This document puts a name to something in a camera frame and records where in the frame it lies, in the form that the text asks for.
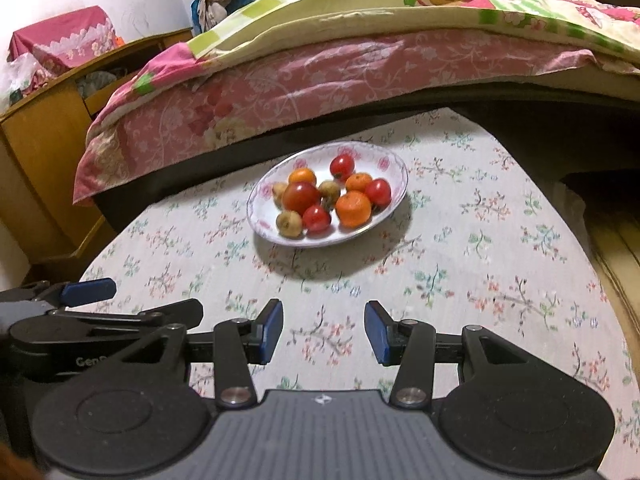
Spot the tan brown round fruit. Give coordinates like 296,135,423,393
276,210,304,238

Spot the small red tomato with stem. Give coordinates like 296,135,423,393
303,205,332,234

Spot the large orange mandarin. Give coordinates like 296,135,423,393
335,191,372,229

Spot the small tan longan fruit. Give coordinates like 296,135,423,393
271,182,288,210

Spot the large red orange tomato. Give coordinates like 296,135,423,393
281,182,321,216

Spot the red cherry tomato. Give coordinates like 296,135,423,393
363,178,392,209
330,154,355,182

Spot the small dimpled orange mandarin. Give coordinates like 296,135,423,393
345,172,373,193

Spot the smooth orange round fruit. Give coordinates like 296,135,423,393
288,167,317,185

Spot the floral white tablecloth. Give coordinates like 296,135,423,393
85,110,639,479

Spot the yellow wooden cabinet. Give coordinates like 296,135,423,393
1,28,192,264

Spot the white plate with pink roses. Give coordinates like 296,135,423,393
246,141,409,248

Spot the pink floral quilt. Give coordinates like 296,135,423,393
73,29,600,204

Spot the pink cloth covered box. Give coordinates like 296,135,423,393
8,6,122,75

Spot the green yellow patterned blanket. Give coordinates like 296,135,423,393
188,0,639,66

